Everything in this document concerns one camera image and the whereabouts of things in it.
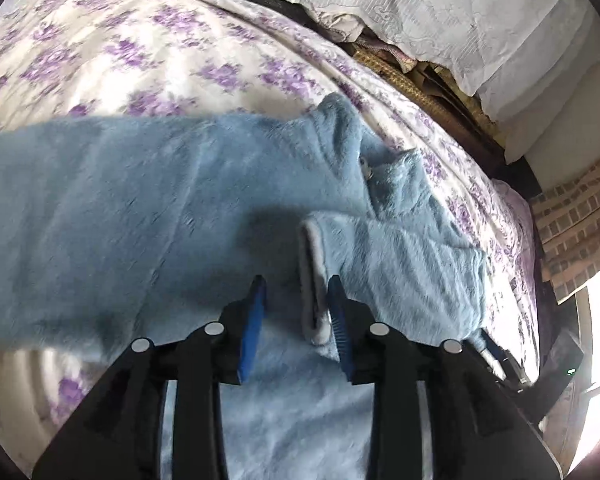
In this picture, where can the white lace cloth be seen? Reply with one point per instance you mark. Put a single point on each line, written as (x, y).
(430, 0)

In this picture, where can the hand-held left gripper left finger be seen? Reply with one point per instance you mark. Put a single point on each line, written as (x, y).
(252, 330)

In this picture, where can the folded pale bedding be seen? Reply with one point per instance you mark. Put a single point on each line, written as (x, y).
(352, 27)

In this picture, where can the purple floral bedsheet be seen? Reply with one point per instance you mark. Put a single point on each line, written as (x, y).
(130, 50)

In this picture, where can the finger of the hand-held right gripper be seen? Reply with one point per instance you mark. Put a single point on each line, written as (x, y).
(492, 357)

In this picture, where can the blue fleece garment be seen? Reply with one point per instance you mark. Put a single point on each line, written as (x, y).
(130, 210)

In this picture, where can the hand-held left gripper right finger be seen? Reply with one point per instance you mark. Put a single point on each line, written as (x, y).
(340, 330)

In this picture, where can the brick-patterned curtain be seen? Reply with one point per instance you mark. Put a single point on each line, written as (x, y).
(580, 210)

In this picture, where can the brown woven bamboo mat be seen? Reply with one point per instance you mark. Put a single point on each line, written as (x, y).
(420, 92)

